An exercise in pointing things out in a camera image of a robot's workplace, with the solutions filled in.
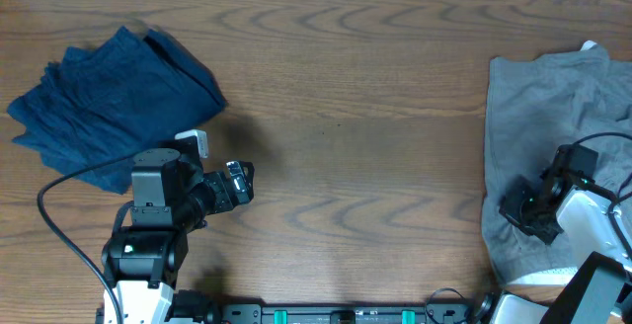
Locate grey shorts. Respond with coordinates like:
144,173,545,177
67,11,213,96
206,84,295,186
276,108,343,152
482,40,631,285

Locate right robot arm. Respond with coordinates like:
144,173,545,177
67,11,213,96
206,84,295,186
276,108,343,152
490,175,631,324

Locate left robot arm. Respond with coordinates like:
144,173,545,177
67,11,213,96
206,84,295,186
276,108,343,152
96,148,255,324

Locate folded dark blue garment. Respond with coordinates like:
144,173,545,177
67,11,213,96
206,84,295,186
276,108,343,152
7,27,226,195

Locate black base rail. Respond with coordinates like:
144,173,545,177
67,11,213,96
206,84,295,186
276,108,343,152
172,291,574,324

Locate small black looped cable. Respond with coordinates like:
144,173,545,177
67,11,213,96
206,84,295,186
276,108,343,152
423,287,468,324

